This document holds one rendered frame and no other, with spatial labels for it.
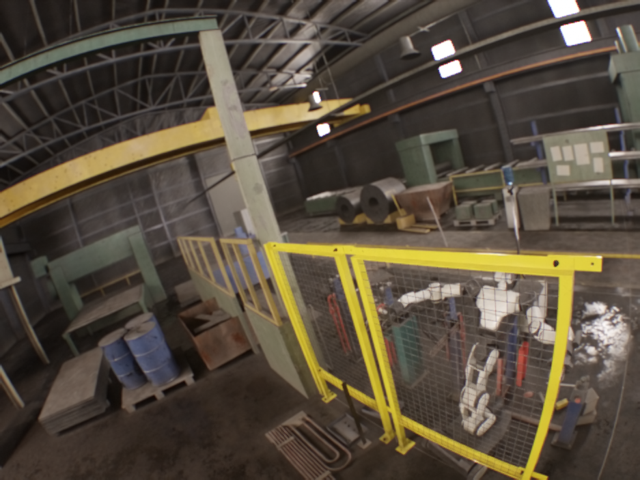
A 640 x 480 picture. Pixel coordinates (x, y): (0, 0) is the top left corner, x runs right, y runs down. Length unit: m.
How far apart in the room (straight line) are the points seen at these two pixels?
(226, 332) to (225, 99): 3.24
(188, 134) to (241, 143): 10.63
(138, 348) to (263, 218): 2.80
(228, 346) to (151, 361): 1.22
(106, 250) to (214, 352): 6.99
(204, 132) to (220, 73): 10.59
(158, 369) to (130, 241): 6.52
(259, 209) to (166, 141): 10.69
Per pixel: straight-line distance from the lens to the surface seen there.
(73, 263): 11.05
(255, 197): 2.90
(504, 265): 1.21
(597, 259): 1.13
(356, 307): 1.94
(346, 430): 3.07
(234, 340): 4.69
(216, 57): 3.29
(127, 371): 5.12
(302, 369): 3.33
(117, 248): 10.73
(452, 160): 13.85
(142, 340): 4.58
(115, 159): 13.15
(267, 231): 2.93
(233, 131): 2.97
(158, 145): 13.26
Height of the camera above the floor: 2.30
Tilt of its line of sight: 12 degrees down
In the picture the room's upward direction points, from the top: 17 degrees counter-clockwise
